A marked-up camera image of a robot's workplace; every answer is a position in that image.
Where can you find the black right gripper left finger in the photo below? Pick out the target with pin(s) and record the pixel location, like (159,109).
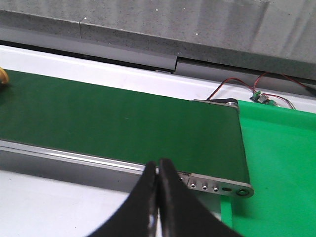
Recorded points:
(138,215)

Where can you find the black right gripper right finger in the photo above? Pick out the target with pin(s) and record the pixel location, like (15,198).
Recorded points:
(181,213)

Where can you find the yellow button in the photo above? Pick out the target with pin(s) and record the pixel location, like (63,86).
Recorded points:
(4,78)

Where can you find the green conveyor belt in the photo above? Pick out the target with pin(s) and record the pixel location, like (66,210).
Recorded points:
(199,137)

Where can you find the bright green plastic tray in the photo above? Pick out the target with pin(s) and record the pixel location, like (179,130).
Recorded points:
(280,145)

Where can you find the small green circuit board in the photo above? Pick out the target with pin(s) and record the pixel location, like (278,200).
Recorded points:
(260,98)

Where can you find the grey panel under countertop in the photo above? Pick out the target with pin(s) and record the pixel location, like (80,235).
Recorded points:
(181,58)

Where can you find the grey stone countertop slab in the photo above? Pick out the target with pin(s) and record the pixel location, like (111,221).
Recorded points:
(267,35)

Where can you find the silver conveyor frame rail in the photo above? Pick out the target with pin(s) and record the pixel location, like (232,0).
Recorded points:
(101,172)

